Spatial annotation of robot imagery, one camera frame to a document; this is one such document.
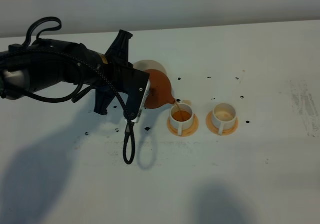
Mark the orange saucer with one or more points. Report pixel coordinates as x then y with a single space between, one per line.
188 132
215 130

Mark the left white teacup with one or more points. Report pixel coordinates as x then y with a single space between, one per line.
181 118

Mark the brown clay teapot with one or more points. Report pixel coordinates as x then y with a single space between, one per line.
160 91

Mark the right white teacup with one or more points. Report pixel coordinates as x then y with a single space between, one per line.
223 117

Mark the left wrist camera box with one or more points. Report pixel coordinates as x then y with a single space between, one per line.
137 93

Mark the left orange saucer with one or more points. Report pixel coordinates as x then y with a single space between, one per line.
188 132

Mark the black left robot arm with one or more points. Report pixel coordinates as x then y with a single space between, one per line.
14 76

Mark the cream round teapot coaster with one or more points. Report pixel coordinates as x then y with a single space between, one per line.
149 64

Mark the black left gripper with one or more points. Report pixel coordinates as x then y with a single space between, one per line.
52 61

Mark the right orange saucer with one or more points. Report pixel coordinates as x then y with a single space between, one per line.
215 130

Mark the white teacup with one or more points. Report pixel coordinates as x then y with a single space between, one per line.
181 118
223 117

